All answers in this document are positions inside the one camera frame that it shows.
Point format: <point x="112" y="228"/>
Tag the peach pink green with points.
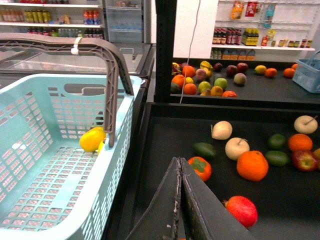
<point x="240" y="79"/>

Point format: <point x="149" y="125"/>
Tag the orange near small basket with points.
<point x="289" y="73"/>

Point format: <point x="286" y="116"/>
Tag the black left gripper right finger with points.
<point x="204" y="216"/>

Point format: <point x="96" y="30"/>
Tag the white wall shelf with sauces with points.
<point x="291" y="19"/>

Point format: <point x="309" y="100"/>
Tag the red apple lower shelf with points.
<point x="304" y="160"/>

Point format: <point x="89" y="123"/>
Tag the orange front left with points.
<point x="190" y="89"/>

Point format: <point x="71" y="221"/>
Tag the grey basket handle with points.
<point x="116" y="67"/>

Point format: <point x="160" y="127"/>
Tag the large orange lower shelf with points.
<point x="252" y="165"/>

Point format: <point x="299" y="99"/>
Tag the orange persimmon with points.
<point x="201" y="167"/>

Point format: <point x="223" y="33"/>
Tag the large light blue basket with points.
<point x="50" y="188"/>

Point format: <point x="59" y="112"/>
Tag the small blue plastic basket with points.
<point x="307" y="73"/>

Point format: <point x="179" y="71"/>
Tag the white grocery shelf with bottles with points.
<point x="56" y="18"/>

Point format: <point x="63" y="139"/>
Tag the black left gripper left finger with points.
<point x="160" y="221"/>

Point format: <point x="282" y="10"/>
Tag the glass top freezer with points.
<point x="139" y="58"/>

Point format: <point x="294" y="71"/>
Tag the yellow lemon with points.
<point x="91" y="140"/>

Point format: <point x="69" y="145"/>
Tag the green avocado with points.
<point x="204" y="150"/>

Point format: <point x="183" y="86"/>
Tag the red pomegranate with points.
<point x="243" y="210"/>

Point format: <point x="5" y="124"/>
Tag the dark red apple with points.
<point x="242" y="67"/>

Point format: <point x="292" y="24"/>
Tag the green apple middle shelf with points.
<point x="221" y="82"/>

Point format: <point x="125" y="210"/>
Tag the pale yellow apple with stem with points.
<point x="305" y="124"/>

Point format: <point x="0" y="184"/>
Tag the orange middle left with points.
<point x="188" y="71"/>

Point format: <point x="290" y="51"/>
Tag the pink dragon fruit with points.
<point x="176" y="70"/>

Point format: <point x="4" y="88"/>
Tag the white onion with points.
<point x="222" y="130"/>

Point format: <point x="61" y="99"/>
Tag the yellow lemon far shelf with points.
<point x="260" y="69"/>

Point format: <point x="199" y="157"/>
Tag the orange beside far lemon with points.
<point x="270" y="72"/>

